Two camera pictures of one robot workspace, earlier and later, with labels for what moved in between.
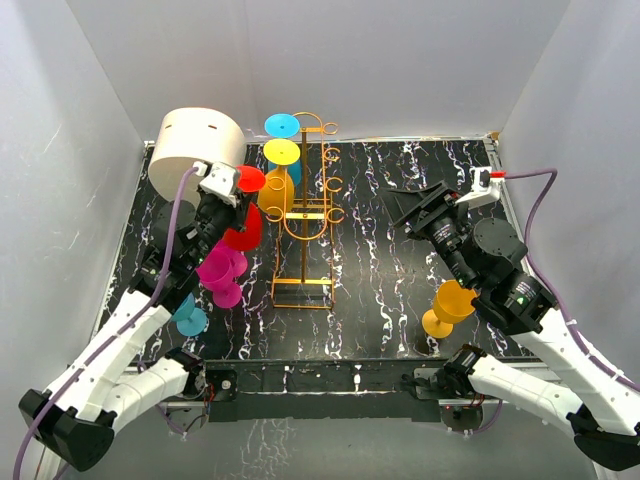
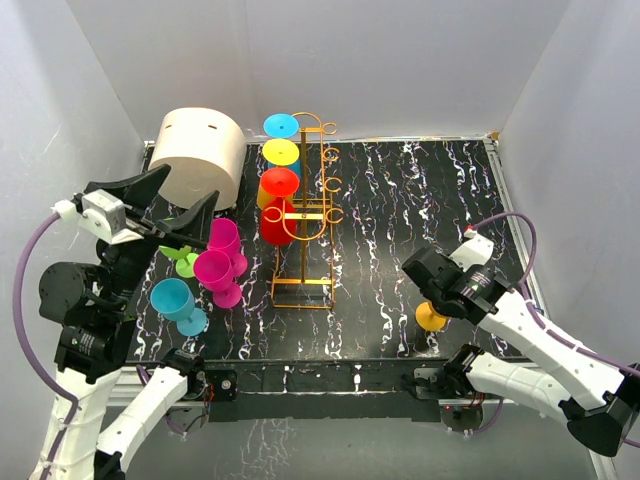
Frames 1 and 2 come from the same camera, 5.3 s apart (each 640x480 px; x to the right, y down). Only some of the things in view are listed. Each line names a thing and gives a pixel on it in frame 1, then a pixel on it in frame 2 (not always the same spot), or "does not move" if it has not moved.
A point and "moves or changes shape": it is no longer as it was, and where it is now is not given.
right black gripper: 420,208 -> 445,257
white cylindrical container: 186,136 does not move
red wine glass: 250,179 -> 279,185
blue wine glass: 284,126 does not move
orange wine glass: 451,304 moves or changes shape
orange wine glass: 276,197 does not move
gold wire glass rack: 302,263 does not move
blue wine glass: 190,320 does not move
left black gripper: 239,213 -> 196,230
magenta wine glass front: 215,272 does not move
